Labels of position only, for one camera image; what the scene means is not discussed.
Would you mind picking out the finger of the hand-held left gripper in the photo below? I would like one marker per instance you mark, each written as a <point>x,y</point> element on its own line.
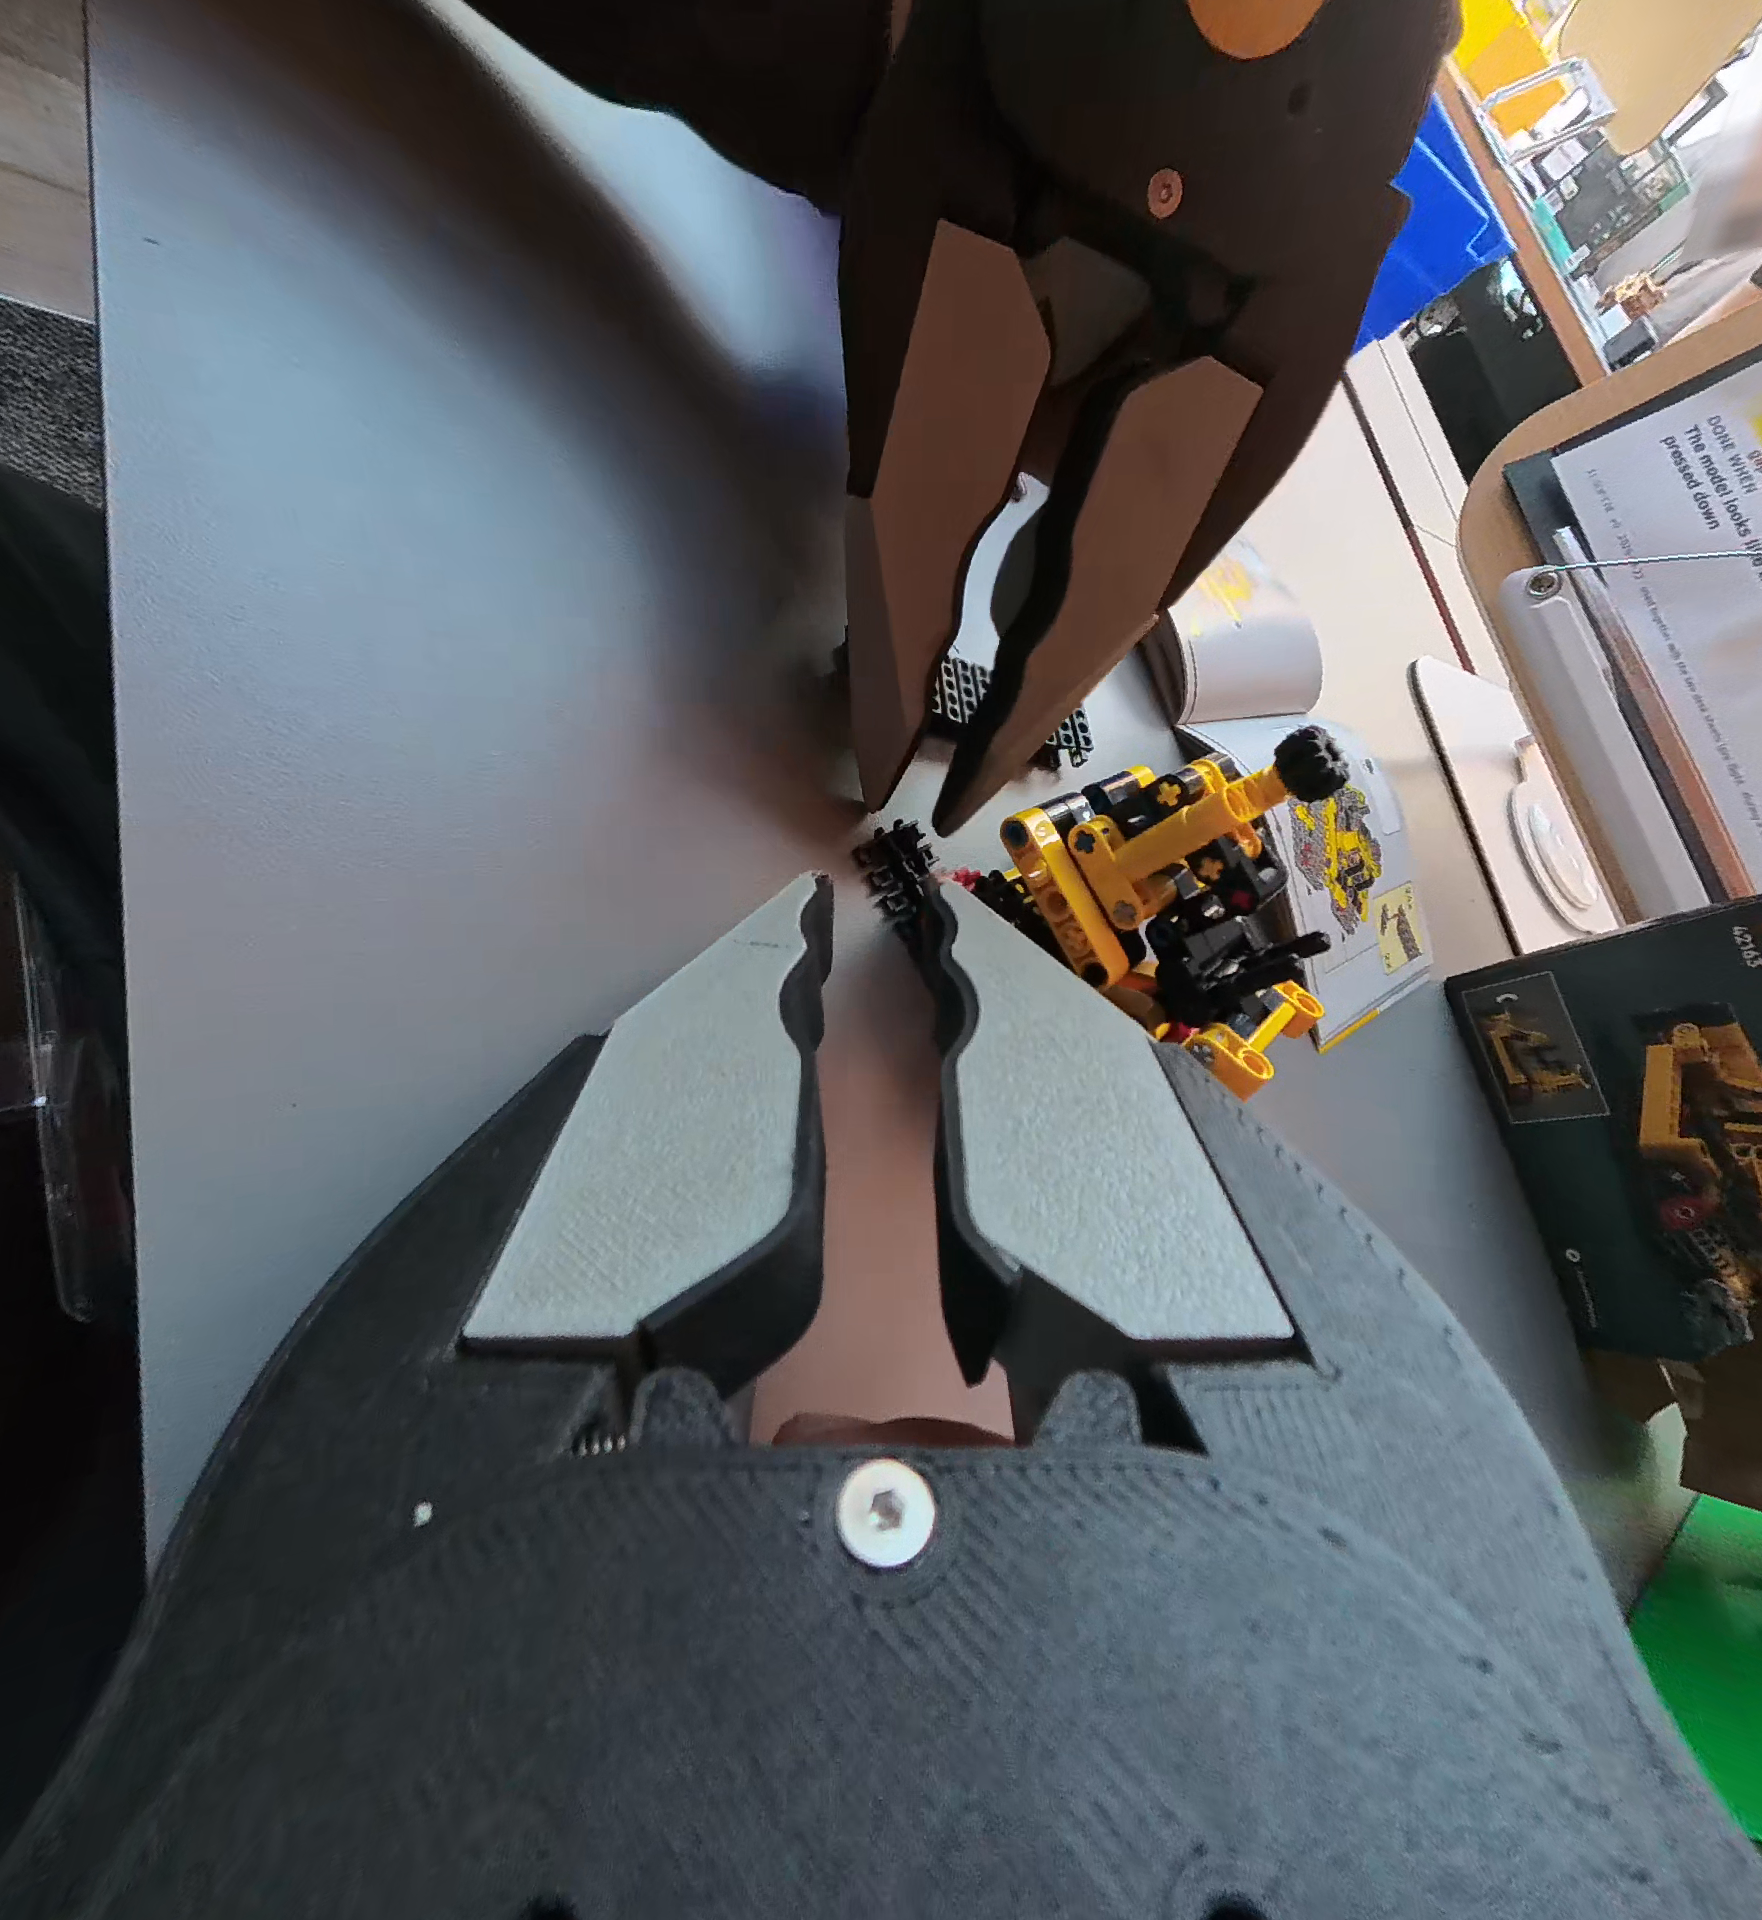
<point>941,450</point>
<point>1151,481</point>

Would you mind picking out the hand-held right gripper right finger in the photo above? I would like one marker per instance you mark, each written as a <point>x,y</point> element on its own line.
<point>1107,1171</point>

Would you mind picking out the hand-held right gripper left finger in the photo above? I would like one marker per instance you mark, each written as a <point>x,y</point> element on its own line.
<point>656,1171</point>

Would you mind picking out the black lego track strip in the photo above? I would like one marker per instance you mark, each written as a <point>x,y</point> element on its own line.
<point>896,879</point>
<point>966,693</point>

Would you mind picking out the yellow lego bulldozer model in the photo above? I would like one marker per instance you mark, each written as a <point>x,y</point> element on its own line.
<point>1120,870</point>

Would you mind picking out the lego instruction booklet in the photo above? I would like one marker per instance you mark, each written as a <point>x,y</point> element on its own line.
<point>1257,644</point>

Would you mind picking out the black lego set box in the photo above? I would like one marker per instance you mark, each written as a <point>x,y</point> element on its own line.
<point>1600,1200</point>

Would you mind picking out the blue plastic bin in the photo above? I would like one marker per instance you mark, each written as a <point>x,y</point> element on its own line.
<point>1436,224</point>

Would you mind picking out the yellow storage bin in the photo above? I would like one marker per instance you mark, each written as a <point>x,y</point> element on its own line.
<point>1497,45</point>

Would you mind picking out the black box device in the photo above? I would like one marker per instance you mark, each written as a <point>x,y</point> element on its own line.
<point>1475,391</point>

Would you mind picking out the beige chair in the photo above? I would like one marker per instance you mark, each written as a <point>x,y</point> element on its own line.
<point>1660,61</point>

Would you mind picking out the white stand base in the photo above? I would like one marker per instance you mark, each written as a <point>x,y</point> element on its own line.
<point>1557,841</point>

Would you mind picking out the printed instruction sheet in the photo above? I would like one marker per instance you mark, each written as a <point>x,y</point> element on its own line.
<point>1707,600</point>

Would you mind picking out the clear plastic holder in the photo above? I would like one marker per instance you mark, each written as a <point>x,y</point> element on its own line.
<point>71,1171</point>

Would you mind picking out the green plastic bin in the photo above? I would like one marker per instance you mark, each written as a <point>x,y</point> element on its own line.
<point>1751,1650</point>

